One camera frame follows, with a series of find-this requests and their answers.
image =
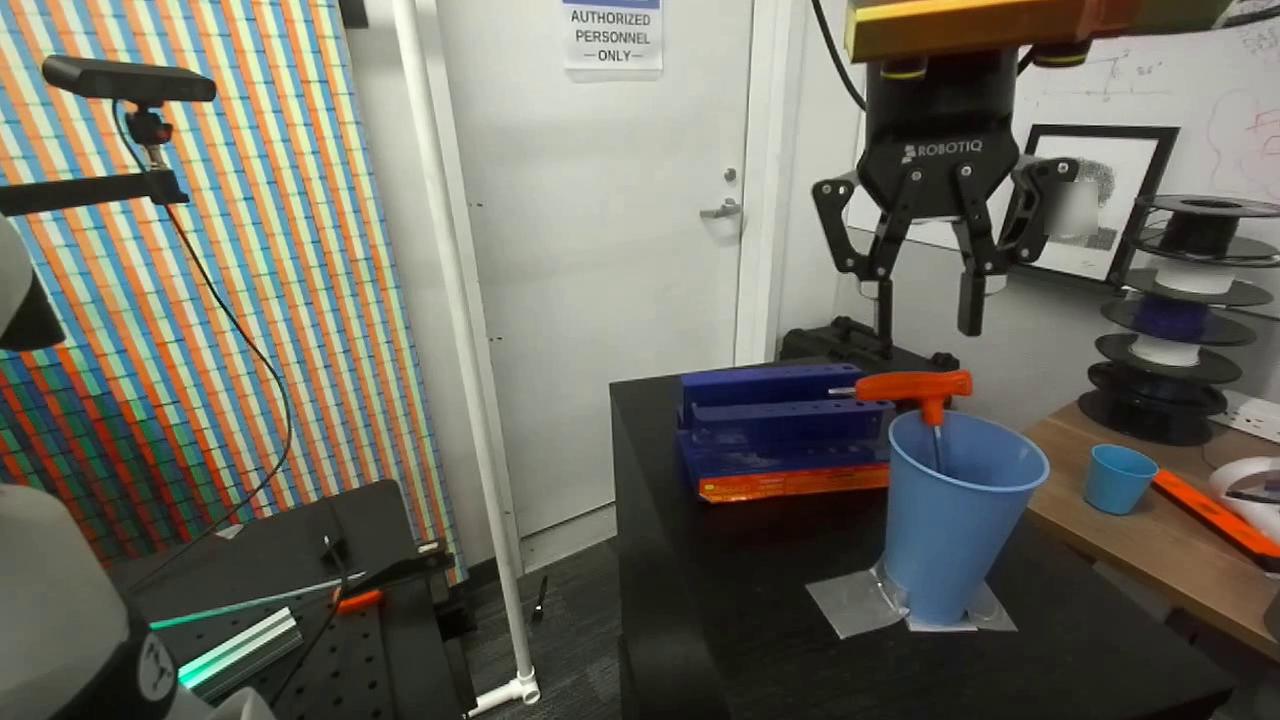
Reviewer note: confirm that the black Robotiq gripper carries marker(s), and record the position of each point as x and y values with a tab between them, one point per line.
941	133

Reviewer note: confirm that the grey rounded machine housing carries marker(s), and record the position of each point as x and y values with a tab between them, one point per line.
46	615

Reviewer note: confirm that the long orange tool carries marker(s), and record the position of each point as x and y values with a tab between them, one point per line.
1212	513

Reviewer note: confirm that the framed black-and-white portrait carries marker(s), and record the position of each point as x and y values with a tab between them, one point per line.
1123	200

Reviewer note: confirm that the black stereo camera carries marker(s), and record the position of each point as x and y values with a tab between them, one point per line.
126	82

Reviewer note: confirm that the black cabinet table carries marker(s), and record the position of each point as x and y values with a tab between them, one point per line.
745	602

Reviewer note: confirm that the grey lamp shade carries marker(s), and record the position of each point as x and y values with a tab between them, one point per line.
21	292

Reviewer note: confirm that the white round-ringed device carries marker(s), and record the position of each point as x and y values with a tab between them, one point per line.
1233	504

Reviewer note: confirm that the white door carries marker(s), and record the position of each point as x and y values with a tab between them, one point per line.
602	264

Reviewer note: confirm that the spool with white filament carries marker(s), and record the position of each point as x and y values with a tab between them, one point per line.
1193	282
1164	352

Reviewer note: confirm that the black perforated breadboard table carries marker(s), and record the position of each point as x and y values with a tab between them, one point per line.
374	665

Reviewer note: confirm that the small blue cup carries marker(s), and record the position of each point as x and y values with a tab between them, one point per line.
1117	483

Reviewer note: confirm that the spool with blue filament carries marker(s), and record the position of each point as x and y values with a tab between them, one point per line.
1174	323

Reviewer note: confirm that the large blue plastic cup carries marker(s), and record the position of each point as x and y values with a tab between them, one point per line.
953	521

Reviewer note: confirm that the green-lit metal bar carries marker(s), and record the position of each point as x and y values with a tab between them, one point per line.
233	644

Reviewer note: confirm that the wooden side table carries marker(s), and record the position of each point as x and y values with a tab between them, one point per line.
1135	546

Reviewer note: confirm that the spool with black filament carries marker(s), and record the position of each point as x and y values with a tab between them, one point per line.
1161	413
1204	234

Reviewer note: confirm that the colourful striped backdrop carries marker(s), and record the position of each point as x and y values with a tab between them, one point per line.
266	200

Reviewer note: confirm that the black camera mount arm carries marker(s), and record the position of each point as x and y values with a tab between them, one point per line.
92	194

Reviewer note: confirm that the blue rack with orange base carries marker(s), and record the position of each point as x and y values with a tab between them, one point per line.
760	425

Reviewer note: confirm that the authorized personnel sign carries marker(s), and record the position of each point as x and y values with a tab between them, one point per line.
613	33

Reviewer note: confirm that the white pipe pole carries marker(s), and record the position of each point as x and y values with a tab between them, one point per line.
466	333

